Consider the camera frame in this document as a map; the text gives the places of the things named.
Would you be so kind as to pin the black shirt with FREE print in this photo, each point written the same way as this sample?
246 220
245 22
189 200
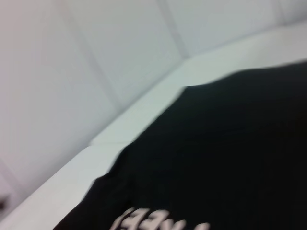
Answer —
216 155

